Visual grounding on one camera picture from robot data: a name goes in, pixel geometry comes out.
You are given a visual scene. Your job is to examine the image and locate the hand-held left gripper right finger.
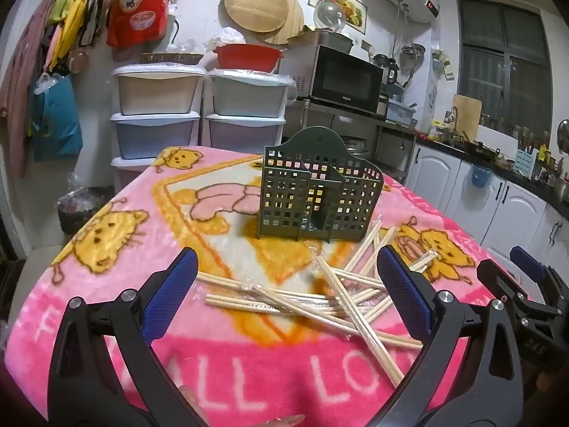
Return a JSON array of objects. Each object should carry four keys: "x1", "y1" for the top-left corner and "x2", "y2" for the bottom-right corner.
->
[{"x1": 377, "y1": 246, "x2": 524, "y2": 427}]

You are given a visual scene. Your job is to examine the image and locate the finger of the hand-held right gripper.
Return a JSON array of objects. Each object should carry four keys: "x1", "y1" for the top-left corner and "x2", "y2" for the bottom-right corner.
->
[
  {"x1": 477, "y1": 260, "x2": 535, "y2": 317},
  {"x1": 510, "y1": 246, "x2": 562, "y2": 304}
]

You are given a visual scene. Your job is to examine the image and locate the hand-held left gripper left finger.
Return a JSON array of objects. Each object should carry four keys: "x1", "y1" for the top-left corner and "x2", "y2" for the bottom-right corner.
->
[{"x1": 48, "y1": 247, "x2": 199, "y2": 427}]

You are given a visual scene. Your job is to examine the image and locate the pile of wooden chopsticks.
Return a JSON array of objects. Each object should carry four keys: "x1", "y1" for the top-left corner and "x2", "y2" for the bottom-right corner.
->
[{"x1": 194, "y1": 220, "x2": 438, "y2": 388}]

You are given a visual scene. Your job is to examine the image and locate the green perforated utensil holder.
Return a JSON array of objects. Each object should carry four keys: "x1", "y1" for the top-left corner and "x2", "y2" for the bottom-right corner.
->
[{"x1": 256, "y1": 127, "x2": 387, "y2": 244}]

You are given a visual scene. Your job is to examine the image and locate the person's left hand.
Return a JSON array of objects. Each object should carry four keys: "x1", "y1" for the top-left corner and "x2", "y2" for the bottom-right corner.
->
[{"x1": 176, "y1": 371, "x2": 307, "y2": 427}]

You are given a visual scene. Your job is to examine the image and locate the white kitchen cabinets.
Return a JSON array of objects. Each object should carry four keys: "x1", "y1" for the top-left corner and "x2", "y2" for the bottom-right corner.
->
[{"x1": 406, "y1": 142, "x2": 569, "y2": 268}]

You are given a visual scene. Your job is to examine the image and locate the pink printed blanket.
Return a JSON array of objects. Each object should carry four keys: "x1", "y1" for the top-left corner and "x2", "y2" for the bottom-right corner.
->
[{"x1": 4, "y1": 146, "x2": 541, "y2": 427}]

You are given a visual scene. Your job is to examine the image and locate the blue knife block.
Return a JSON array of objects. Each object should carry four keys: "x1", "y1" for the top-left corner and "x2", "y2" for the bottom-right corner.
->
[{"x1": 516, "y1": 147, "x2": 538, "y2": 176}]

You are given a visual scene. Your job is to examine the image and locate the black trash bin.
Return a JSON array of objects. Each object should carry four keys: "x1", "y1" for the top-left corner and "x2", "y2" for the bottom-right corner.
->
[{"x1": 58, "y1": 173, "x2": 117, "y2": 236}]

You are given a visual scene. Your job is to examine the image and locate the metal kitchen rack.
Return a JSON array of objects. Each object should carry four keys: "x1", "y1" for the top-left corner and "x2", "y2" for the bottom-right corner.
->
[{"x1": 284, "y1": 98, "x2": 419, "y2": 183}]

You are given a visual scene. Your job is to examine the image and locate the stacked steel pots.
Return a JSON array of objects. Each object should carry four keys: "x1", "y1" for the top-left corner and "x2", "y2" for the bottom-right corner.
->
[{"x1": 341, "y1": 136, "x2": 369, "y2": 161}]

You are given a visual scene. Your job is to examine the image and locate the blue plastic storage drawer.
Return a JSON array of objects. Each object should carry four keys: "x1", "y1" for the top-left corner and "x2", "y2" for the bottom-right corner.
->
[{"x1": 110, "y1": 113, "x2": 202, "y2": 161}]

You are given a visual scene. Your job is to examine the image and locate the wooden cutting board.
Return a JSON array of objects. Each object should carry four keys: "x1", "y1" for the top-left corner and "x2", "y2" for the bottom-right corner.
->
[{"x1": 451, "y1": 94, "x2": 483, "y2": 141}]

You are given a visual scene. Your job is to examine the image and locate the kitchen faucet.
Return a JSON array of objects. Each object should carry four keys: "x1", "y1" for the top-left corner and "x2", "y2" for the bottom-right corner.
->
[{"x1": 445, "y1": 107, "x2": 461, "y2": 143}]

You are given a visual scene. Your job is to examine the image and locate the lilac plastic storage drawer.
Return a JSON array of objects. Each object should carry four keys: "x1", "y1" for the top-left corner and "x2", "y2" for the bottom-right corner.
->
[{"x1": 205, "y1": 113, "x2": 286, "y2": 148}]

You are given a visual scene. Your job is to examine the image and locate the blue dish container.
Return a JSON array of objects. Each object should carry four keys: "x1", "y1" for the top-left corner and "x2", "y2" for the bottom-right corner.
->
[{"x1": 386, "y1": 99, "x2": 418, "y2": 125}]

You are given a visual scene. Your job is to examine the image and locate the cream plastic storage drawer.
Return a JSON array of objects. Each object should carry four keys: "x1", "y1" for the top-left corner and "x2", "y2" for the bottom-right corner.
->
[{"x1": 111, "y1": 64, "x2": 207, "y2": 116}]

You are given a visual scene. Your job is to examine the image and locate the dark window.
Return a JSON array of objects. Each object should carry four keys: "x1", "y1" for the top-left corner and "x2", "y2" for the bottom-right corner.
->
[{"x1": 458, "y1": 0, "x2": 554, "y2": 136}]

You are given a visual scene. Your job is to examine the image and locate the blue hanging bag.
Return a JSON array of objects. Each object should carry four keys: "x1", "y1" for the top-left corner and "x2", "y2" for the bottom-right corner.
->
[{"x1": 32, "y1": 73, "x2": 84, "y2": 163}]

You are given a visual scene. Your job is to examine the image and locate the pale green plastic storage drawer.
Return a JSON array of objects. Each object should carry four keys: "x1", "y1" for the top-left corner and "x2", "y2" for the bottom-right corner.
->
[{"x1": 208, "y1": 69, "x2": 294, "y2": 118}]

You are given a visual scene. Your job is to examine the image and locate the black microwave oven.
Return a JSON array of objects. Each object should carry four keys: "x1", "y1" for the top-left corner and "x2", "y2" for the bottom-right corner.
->
[{"x1": 279, "y1": 44, "x2": 385, "y2": 114}]

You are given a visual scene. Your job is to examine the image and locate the hanging steel pots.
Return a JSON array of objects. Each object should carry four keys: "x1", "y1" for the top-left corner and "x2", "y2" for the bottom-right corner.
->
[{"x1": 401, "y1": 43, "x2": 426, "y2": 72}]

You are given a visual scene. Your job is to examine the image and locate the pink hanging garment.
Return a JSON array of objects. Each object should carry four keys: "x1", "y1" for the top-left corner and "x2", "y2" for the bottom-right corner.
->
[{"x1": 0, "y1": 0, "x2": 58, "y2": 179}]

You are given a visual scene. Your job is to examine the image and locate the red plastic basin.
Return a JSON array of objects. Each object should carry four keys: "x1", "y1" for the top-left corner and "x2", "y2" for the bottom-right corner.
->
[{"x1": 212, "y1": 43, "x2": 284, "y2": 74}]

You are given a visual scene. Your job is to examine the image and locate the clear plastic bag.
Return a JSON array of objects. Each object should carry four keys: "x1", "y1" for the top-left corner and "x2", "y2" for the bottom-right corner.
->
[{"x1": 205, "y1": 27, "x2": 247, "y2": 52}]

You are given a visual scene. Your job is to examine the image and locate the clear glass lid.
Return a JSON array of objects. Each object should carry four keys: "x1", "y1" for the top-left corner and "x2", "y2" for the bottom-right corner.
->
[{"x1": 313, "y1": 0, "x2": 346, "y2": 32}]

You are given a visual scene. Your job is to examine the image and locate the red gift bag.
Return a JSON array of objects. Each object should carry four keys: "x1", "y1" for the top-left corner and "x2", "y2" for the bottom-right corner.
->
[{"x1": 106, "y1": 0, "x2": 170, "y2": 49}]

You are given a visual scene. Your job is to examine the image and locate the yellow hanging cloths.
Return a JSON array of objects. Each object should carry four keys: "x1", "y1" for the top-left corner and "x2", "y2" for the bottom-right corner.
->
[{"x1": 47, "y1": 0, "x2": 104, "y2": 72}]

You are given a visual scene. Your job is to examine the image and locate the round bamboo tray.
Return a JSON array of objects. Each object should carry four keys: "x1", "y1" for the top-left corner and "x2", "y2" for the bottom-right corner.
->
[{"x1": 223, "y1": 0, "x2": 292, "y2": 33}]

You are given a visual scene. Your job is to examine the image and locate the fruit wall poster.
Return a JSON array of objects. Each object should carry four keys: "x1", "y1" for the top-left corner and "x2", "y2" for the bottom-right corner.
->
[{"x1": 310, "y1": 0, "x2": 369, "y2": 36}]

